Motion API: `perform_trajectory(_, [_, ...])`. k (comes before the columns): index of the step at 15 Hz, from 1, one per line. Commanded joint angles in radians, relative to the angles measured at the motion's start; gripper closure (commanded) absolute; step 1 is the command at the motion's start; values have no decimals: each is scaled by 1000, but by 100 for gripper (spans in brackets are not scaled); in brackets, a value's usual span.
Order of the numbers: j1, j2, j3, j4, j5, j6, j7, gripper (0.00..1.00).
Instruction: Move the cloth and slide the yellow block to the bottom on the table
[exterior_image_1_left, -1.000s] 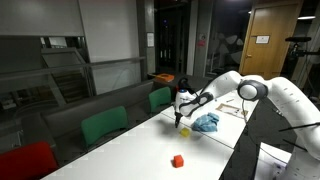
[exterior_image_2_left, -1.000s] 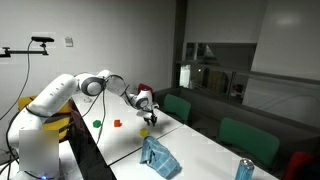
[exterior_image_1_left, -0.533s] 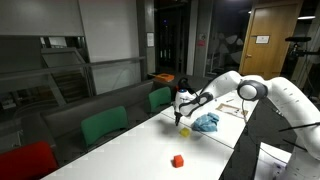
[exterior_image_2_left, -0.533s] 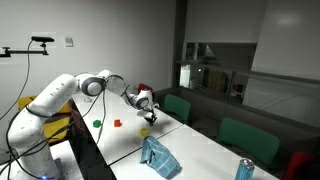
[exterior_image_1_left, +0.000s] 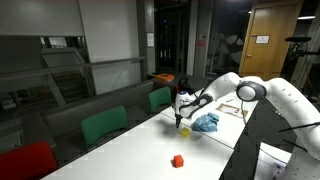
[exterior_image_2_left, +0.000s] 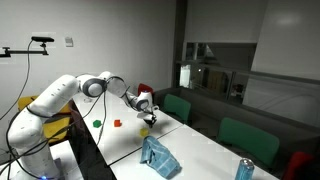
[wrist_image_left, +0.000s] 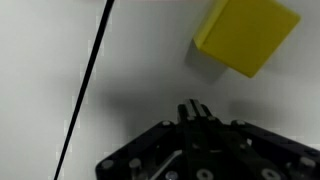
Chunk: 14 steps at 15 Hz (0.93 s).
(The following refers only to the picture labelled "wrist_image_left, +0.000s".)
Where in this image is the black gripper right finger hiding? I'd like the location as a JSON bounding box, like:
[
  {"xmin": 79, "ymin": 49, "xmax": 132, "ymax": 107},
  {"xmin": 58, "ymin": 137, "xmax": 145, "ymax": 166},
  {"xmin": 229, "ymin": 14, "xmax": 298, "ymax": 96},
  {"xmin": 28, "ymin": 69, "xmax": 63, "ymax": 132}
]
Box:
[{"xmin": 193, "ymin": 99, "xmax": 320, "ymax": 180}]

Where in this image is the yellow block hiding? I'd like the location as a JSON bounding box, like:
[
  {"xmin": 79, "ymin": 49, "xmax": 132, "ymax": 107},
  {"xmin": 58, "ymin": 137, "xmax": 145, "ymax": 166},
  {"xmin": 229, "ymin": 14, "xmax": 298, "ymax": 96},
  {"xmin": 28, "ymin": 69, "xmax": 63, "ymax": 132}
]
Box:
[{"xmin": 192, "ymin": 0, "xmax": 302, "ymax": 79}]

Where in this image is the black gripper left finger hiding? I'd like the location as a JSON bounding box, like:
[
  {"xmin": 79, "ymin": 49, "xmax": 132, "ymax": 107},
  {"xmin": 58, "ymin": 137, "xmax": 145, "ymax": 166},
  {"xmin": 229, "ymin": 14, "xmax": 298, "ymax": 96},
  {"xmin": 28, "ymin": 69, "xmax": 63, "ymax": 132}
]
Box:
[{"xmin": 95, "ymin": 99, "xmax": 197, "ymax": 180}]

